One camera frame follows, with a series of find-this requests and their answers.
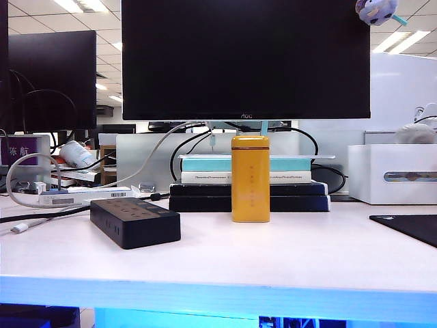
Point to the long white barcode box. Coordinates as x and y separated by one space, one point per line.
99 196

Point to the brown wooden cabinet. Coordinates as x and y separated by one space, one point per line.
108 164

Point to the purple name sign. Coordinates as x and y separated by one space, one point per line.
20 150

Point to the purple plush toy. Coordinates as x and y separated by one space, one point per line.
375 12

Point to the ceiling light strip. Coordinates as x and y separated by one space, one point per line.
411 41
392 41

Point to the white book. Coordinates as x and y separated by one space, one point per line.
205 177

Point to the black power strip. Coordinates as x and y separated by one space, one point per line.
136 232

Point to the small white adapter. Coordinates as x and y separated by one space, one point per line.
40 188

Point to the small teal hanging tag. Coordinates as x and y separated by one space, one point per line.
212 140

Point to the white box device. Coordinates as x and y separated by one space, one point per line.
375 171

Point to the black mouse pad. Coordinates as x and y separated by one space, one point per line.
416 227

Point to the black background monitor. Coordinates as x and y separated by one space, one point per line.
3 68
51 68

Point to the stack of magazines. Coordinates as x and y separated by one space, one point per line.
78 176

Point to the white plastic bottle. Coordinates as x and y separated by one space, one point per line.
76 153

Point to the yellow tin box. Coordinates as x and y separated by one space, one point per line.
251 177

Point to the large black AOC monitor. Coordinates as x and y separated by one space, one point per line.
246 58

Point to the frosted grey desk divider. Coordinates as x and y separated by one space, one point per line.
129 153

